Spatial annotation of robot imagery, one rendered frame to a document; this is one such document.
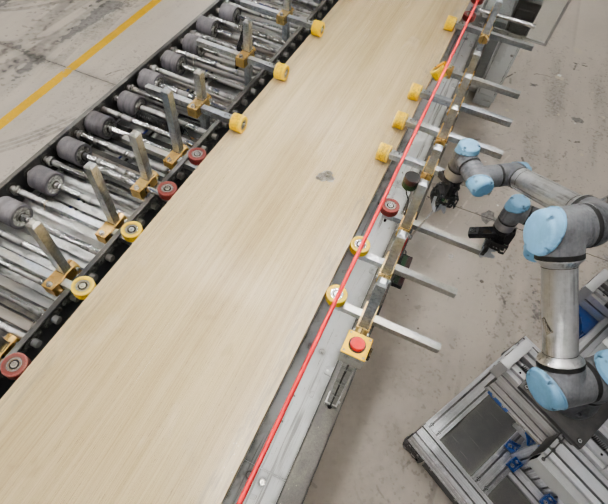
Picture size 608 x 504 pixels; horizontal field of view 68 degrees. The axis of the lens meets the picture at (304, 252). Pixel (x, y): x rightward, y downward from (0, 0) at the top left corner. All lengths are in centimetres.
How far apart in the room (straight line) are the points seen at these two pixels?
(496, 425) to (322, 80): 191
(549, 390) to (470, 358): 143
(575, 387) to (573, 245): 37
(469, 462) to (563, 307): 120
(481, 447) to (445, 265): 114
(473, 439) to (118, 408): 157
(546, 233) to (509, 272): 193
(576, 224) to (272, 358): 96
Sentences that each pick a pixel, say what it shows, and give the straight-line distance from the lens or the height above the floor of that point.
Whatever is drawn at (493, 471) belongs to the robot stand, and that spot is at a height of 23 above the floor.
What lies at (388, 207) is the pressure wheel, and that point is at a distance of 196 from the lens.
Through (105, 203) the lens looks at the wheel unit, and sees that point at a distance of 190.
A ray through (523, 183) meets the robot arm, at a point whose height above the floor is 137.
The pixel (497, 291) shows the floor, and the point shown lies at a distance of 305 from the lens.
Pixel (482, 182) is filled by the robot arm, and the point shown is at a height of 134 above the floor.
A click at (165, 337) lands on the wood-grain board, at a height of 90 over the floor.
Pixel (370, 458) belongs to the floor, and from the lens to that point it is 244.
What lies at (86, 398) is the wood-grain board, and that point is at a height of 90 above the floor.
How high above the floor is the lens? 236
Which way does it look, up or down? 56 degrees down
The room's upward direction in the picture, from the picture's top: 8 degrees clockwise
